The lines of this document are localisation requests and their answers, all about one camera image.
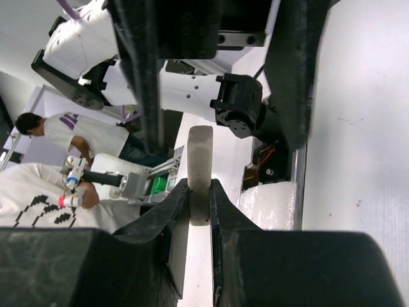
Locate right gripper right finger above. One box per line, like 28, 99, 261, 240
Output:
209, 179, 404, 306

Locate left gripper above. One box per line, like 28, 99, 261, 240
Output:
107, 0, 332, 152

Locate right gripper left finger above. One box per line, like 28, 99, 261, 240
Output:
1, 179, 189, 306

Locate beige eraser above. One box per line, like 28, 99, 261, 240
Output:
187, 125, 213, 226

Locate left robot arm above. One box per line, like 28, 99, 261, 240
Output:
31, 1, 333, 150

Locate person with pixel shirt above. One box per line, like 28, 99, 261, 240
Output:
1, 163, 140, 233

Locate person in white shirt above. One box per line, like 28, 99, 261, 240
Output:
15, 112, 167, 168

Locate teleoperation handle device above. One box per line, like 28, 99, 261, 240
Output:
58, 148, 183, 208

